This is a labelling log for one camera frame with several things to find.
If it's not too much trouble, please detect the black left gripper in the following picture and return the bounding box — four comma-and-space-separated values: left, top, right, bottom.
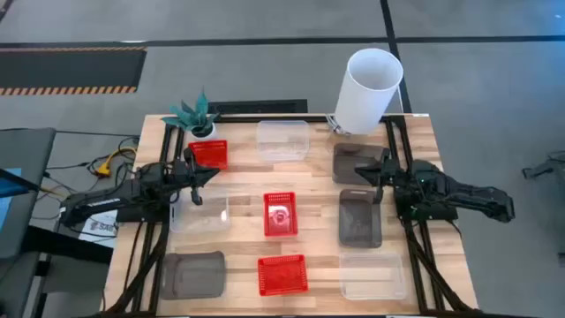
174, 148, 221, 207

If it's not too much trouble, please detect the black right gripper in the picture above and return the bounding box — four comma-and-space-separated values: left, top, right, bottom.
355, 161, 401, 205

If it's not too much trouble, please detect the red plastic mesh basket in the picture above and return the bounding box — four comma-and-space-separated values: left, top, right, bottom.
257, 254, 310, 297
188, 140, 230, 171
263, 191, 299, 239

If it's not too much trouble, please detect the grey translucent plastic basket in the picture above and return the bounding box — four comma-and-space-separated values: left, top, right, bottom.
331, 142, 392, 186
338, 188, 383, 249
160, 250, 227, 301

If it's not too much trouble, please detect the clear plastic basket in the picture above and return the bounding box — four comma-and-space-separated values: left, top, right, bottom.
338, 252, 407, 301
169, 193, 231, 234
256, 119, 311, 163

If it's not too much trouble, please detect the green plant in white pot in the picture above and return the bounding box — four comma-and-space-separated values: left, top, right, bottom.
161, 87, 221, 141

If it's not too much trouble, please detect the white shade lamp wooden base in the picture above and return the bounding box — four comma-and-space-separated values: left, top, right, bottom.
326, 47, 405, 136

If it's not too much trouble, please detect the black floor vent grille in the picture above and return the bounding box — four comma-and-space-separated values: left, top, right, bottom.
207, 98, 309, 115

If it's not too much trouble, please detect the white printed paper sheet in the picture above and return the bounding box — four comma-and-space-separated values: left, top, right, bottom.
79, 209, 119, 249

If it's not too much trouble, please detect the black panel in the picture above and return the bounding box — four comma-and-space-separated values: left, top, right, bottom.
21, 224, 114, 266

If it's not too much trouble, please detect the black hazard striped floor mat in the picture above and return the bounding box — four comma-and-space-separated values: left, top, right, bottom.
0, 45, 148, 96

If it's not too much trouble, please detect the black bar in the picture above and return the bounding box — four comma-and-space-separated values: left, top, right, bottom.
0, 167, 41, 193

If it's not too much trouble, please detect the blue display screen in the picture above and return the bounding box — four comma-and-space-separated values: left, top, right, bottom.
0, 166, 23, 233

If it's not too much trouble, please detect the black aluminium extrusion frame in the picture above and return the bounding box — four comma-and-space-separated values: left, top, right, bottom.
99, 113, 482, 318

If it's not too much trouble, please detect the black floor cable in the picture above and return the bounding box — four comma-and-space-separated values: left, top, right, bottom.
43, 135, 140, 178

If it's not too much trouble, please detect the yellow cable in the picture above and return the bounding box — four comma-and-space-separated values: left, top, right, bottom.
39, 147, 138, 198

